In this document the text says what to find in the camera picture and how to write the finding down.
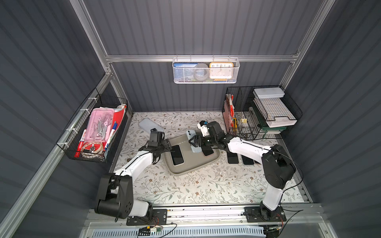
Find black phone pink case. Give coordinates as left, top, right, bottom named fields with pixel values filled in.
left=201, top=146, right=214, bottom=157
left=241, top=155, right=255, bottom=165

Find beige plastic storage tray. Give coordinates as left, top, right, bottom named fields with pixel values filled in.
left=161, top=135, right=221, bottom=176

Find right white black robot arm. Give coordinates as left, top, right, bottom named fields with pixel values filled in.
left=186, top=121, right=297, bottom=213

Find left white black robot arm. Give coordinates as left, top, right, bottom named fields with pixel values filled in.
left=94, top=129, right=172, bottom=220

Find black phone cream case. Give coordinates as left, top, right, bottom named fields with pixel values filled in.
left=170, top=145, right=185, bottom=166

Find white flat box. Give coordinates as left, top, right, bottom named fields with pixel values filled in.
left=253, top=87, right=285, bottom=99

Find blue box in basket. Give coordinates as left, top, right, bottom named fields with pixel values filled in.
left=173, top=62, right=197, bottom=84

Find grey translucent tray lid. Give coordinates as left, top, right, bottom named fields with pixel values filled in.
left=139, top=118, right=165, bottom=134

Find yellow utility knife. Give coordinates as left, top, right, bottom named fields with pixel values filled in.
left=232, top=118, right=238, bottom=133

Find red scissors in organizer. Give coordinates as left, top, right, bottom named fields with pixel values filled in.
left=226, top=94, right=235, bottom=118

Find blue white marker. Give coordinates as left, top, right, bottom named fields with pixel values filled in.
left=105, top=121, right=118, bottom=151

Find red folder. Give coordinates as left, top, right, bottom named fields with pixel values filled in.
left=111, top=104, right=127, bottom=131

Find red tape dispenser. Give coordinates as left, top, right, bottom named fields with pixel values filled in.
left=81, top=142, right=104, bottom=154

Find pink plastic tool case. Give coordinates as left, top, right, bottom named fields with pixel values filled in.
left=85, top=108, right=114, bottom=143

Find grey tape roll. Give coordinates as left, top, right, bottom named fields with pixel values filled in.
left=193, top=63, right=209, bottom=81

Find yellow white alarm clock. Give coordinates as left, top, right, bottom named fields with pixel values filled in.
left=209, top=62, right=234, bottom=80

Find white grid notebook stack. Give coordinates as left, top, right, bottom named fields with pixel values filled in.
left=253, top=98, right=297, bottom=128

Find black wire desk organizer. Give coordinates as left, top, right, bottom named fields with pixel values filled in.
left=222, top=85, right=303, bottom=140

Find white wire wall basket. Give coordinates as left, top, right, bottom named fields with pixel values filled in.
left=172, top=57, right=241, bottom=84

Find black wire side basket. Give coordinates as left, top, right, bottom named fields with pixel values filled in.
left=57, top=90, right=129, bottom=163

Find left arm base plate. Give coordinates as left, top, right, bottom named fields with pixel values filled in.
left=126, top=209, right=168, bottom=226

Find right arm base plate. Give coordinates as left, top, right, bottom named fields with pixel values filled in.
left=243, top=206, right=287, bottom=223

